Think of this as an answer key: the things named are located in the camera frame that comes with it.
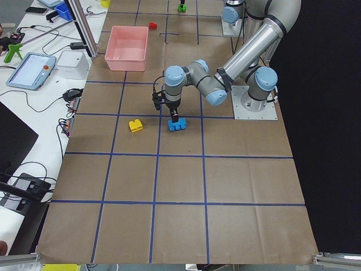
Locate pink plastic box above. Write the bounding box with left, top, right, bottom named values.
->
left=104, top=25, right=149, bottom=72

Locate teach pendant tablet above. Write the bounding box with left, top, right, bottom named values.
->
left=6, top=53, right=56, bottom=90

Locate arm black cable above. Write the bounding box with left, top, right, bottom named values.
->
left=153, top=73, right=167, bottom=97

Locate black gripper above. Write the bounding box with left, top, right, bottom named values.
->
left=152, top=90, right=181, bottom=123

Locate black power adapter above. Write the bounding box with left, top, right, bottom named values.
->
left=69, top=42, right=85, bottom=50

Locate yellow toy block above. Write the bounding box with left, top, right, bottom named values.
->
left=129, top=119, right=143, bottom=133

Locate green handle tool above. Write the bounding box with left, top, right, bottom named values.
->
left=4, top=43, right=23, bottom=63

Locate blue storage bin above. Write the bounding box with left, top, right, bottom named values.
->
left=55, top=2, right=73, bottom=21

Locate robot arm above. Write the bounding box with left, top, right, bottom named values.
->
left=221, top=0, right=247, bottom=26
left=152, top=1, right=301, bottom=122

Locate black box with cables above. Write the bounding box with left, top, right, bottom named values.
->
left=13, top=173, right=51, bottom=202

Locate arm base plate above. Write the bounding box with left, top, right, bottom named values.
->
left=231, top=85, right=278, bottom=121
left=221, top=19, right=243, bottom=37

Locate green toy block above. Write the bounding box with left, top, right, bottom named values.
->
left=177, top=4, right=187, bottom=12

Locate blue toy block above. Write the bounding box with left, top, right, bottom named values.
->
left=168, top=118, right=187, bottom=132

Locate red toy block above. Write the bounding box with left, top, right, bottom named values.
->
left=148, top=22, right=157, bottom=30

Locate black monitor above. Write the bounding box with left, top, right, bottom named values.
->
left=1, top=103, right=38, bottom=182

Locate aluminium frame post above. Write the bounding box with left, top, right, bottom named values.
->
left=64, top=0, right=98, bottom=59

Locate white square device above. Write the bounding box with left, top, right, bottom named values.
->
left=56, top=50, right=89, bottom=80

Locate brown paper table cover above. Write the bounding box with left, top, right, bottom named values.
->
left=37, top=1, right=317, bottom=264

